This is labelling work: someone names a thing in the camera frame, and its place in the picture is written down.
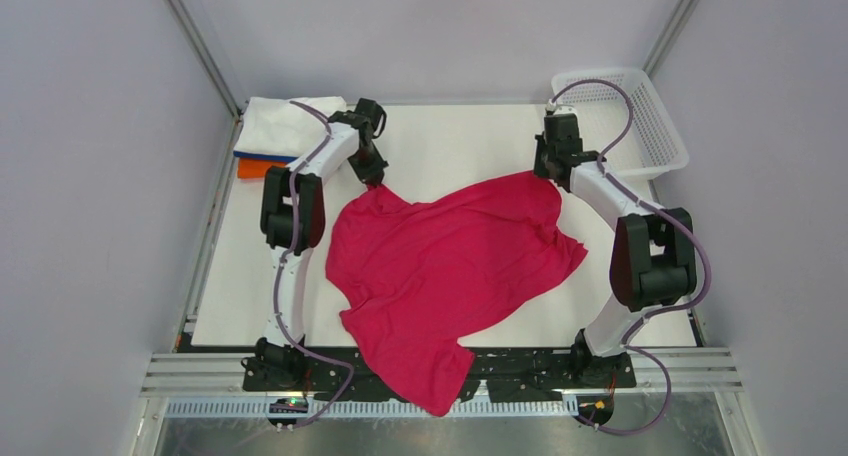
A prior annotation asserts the pink t shirt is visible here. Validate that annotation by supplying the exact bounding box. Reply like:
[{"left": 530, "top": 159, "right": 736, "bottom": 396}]
[{"left": 324, "top": 169, "right": 590, "bottom": 419}]

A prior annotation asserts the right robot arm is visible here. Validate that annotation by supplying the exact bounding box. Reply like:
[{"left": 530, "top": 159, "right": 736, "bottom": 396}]
[{"left": 533, "top": 105, "right": 697, "bottom": 387}]

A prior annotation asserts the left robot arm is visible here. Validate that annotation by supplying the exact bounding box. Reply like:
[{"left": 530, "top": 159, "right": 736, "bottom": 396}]
[{"left": 242, "top": 98, "right": 388, "bottom": 392}]

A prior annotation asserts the white plastic basket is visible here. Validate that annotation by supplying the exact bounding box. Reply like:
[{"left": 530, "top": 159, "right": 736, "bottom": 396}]
[{"left": 551, "top": 67, "right": 689, "bottom": 181}]

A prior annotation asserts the white folded t shirt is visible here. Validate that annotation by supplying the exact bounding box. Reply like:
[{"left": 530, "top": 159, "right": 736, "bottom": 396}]
[{"left": 233, "top": 96, "right": 347, "bottom": 157}]

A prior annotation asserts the orange folded t shirt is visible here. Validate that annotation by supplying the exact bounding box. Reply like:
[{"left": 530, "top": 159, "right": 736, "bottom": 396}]
[{"left": 236, "top": 158, "right": 287, "bottom": 180}]

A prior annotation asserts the blue folded t shirt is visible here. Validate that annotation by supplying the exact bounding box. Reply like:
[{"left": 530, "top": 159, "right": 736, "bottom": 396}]
[{"left": 233, "top": 150, "right": 298, "bottom": 164}]

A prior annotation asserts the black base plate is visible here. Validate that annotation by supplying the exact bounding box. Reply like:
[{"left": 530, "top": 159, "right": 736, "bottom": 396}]
[{"left": 259, "top": 347, "right": 636, "bottom": 403}]

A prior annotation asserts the aluminium frame rail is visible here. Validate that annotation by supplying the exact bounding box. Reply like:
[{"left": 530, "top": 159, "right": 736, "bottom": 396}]
[{"left": 141, "top": 347, "right": 742, "bottom": 418}]

